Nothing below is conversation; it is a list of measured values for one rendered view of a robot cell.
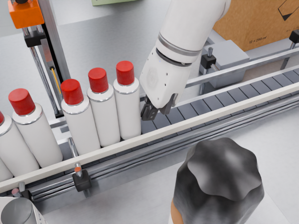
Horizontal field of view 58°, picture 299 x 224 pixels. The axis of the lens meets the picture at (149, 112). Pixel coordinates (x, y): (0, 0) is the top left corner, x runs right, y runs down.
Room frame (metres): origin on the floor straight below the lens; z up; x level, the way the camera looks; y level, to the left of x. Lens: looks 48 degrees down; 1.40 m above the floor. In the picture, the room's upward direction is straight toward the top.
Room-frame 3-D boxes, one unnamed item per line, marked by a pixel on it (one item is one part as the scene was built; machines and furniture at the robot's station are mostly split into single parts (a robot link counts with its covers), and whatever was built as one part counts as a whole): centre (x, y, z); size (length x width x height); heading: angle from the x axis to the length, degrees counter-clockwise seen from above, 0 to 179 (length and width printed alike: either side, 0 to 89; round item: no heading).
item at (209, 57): (0.55, -0.16, 0.91); 0.07 x 0.03 x 0.17; 23
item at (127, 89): (0.39, 0.05, 0.98); 0.05 x 0.05 x 0.20
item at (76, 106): (0.34, 0.14, 0.98); 0.05 x 0.05 x 0.20
